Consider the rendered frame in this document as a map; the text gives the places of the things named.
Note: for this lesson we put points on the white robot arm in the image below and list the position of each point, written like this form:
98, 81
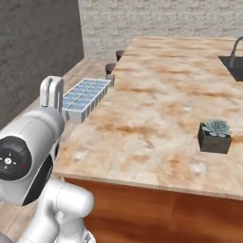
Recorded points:
34, 139

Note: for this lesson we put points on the wooden counter base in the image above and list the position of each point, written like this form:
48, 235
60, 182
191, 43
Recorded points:
164, 215

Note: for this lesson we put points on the dark counter sink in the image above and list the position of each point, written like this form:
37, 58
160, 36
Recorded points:
235, 66

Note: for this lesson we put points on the dark round bar stool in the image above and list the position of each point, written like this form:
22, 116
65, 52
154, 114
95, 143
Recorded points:
119, 53
110, 67

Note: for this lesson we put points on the succulent in dark square pot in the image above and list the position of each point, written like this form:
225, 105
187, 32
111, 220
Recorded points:
215, 136

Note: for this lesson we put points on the dark grey curved tap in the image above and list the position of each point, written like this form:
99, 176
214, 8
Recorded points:
234, 50

